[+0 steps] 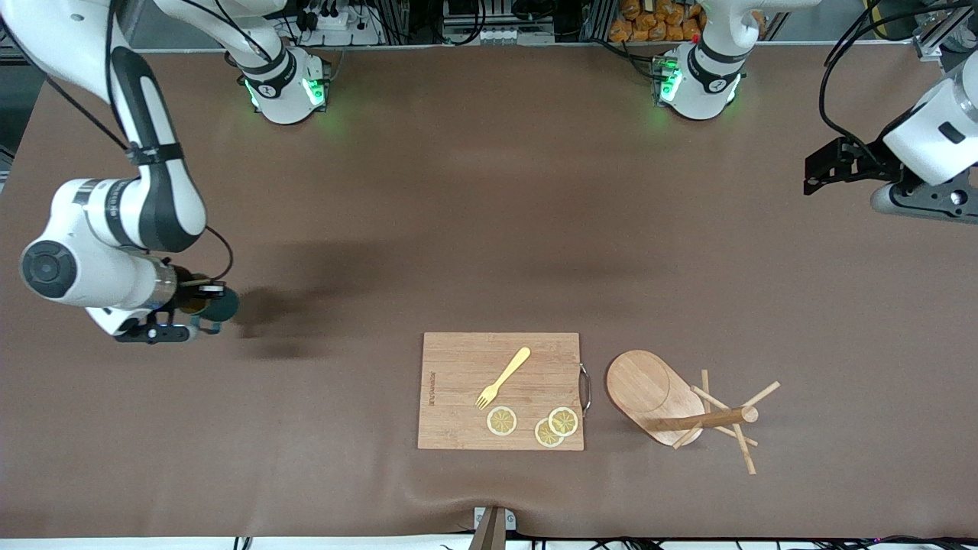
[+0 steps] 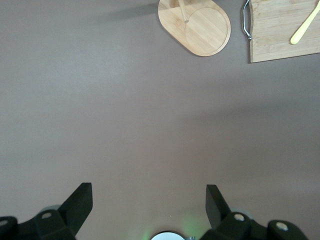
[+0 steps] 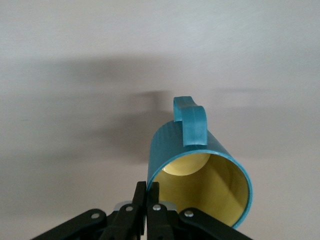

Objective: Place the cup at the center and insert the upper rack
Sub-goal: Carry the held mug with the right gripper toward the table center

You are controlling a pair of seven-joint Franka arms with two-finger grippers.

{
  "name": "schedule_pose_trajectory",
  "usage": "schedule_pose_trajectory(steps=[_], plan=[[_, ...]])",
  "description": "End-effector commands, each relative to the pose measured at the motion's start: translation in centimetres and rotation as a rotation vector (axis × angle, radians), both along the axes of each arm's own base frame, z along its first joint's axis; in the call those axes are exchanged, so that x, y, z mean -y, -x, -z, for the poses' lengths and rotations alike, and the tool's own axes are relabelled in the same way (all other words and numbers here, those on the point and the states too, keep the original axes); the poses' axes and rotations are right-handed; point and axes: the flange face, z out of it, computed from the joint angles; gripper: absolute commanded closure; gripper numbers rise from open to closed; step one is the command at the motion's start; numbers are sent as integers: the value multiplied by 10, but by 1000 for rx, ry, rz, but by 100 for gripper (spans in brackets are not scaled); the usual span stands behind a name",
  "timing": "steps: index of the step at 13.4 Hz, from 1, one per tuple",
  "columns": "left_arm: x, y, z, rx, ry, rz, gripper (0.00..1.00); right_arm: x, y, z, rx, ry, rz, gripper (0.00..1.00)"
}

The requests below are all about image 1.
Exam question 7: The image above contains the dark green mug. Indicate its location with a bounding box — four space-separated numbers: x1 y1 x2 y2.
179 273 241 338

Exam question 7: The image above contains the wooden mug rack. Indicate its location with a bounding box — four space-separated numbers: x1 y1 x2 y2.
606 349 782 476

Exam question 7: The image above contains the orange packaged goods pile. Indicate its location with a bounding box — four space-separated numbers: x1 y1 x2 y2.
609 0 708 44

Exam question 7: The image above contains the bamboo cutting board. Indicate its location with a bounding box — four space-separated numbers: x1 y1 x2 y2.
417 332 585 451

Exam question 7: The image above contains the brown table mat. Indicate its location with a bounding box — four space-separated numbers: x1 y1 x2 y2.
0 44 978 540

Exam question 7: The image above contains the yellow plastic fork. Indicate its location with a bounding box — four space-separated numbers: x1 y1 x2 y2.
475 347 532 411

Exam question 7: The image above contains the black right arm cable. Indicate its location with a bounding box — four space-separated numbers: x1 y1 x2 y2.
42 0 235 288

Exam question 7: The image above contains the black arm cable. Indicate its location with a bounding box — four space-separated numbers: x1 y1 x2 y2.
42 0 235 288
818 0 978 166

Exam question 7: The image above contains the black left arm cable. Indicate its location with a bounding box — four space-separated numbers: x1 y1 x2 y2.
818 0 978 166

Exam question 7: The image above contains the aluminium frame post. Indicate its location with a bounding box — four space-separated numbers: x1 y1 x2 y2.
913 0 978 63

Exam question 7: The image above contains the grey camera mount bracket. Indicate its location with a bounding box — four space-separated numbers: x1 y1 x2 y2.
468 506 517 550

